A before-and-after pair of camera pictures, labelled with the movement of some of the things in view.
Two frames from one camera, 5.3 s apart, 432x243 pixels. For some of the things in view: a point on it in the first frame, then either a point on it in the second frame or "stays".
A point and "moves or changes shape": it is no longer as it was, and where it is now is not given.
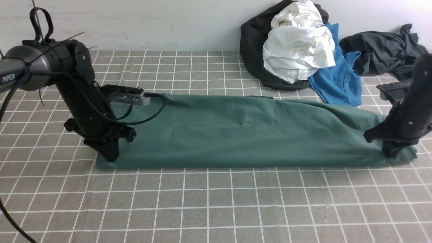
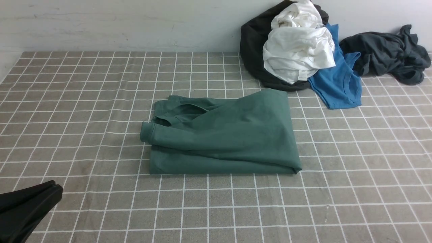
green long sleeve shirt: x=176 y=131 moves or changes shape
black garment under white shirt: x=254 y=33 stays
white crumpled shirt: x=298 y=43 stays
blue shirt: x=341 y=84 stays
